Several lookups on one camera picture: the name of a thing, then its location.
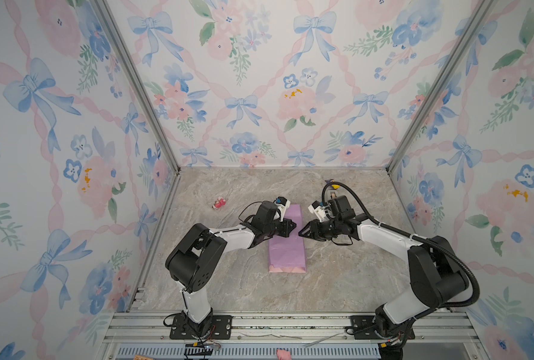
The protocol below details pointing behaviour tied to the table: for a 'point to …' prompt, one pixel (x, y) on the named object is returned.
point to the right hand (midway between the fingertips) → (301, 233)
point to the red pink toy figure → (219, 202)
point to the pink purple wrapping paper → (287, 254)
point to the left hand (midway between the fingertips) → (297, 224)
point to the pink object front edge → (283, 355)
